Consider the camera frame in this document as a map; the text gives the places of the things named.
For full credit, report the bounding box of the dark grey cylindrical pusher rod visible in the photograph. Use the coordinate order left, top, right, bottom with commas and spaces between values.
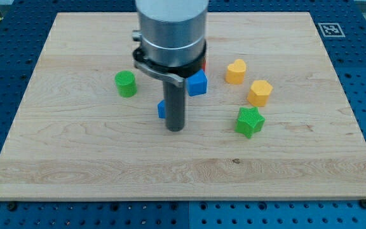
163, 82, 186, 132

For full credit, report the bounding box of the black clamp ring with lever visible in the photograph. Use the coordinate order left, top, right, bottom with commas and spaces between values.
132, 41, 207, 88

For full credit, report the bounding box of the blue triangle block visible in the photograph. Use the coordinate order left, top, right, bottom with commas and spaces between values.
157, 100, 166, 118

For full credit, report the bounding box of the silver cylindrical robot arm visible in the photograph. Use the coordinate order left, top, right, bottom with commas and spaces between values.
132, 0, 208, 132

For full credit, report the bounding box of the blue cube block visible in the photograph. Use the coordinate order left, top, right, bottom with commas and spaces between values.
187, 69, 208, 97

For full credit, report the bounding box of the red block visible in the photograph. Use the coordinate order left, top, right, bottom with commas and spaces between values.
201, 59, 207, 72

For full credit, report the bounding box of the green cylinder block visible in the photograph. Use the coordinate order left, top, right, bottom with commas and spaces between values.
114, 71, 137, 97

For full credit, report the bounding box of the yellow heart block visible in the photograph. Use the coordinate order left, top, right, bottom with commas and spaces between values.
225, 59, 247, 85

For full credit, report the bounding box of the green star block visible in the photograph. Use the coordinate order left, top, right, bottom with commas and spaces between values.
234, 107, 266, 139

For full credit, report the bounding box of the yellow hexagon block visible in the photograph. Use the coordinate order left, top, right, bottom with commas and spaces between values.
247, 80, 273, 107

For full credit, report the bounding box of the wooden board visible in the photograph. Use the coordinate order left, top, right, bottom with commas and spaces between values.
0, 12, 366, 202

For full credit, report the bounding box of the white fiducial marker tag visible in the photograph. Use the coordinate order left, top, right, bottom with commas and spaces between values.
318, 22, 345, 38

